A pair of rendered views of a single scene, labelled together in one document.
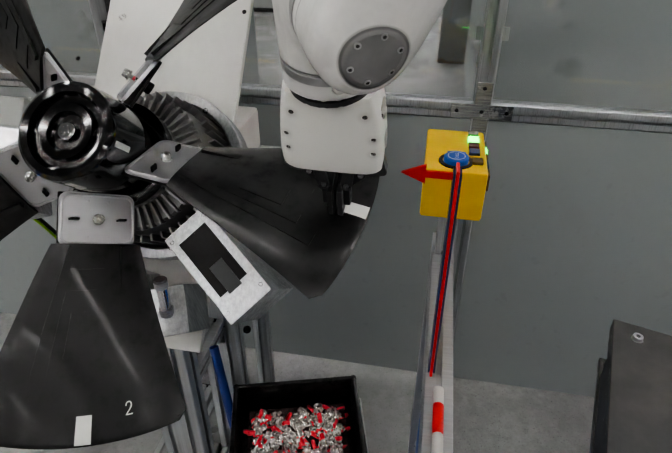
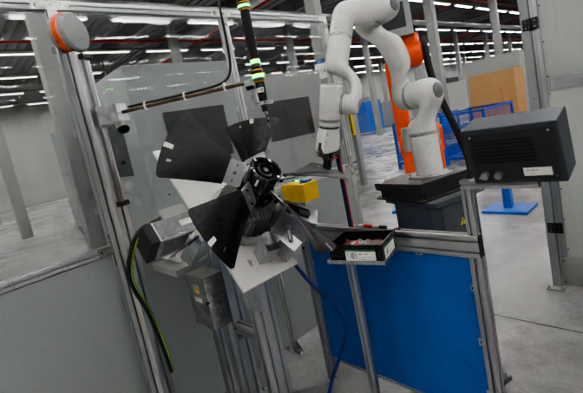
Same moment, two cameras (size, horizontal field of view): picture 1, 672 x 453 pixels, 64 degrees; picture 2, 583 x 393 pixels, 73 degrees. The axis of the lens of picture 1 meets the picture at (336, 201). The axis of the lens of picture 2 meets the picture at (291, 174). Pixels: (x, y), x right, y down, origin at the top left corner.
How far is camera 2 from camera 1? 139 cm
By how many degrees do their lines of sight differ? 55
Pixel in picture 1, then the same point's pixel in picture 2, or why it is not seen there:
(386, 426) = (298, 375)
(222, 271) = (303, 212)
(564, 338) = not seen: hidden behind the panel
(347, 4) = (357, 95)
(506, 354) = (310, 308)
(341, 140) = (335, 140)
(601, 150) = not seen: hidden behind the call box
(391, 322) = not seen: hidden behind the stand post
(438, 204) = (309, 195)
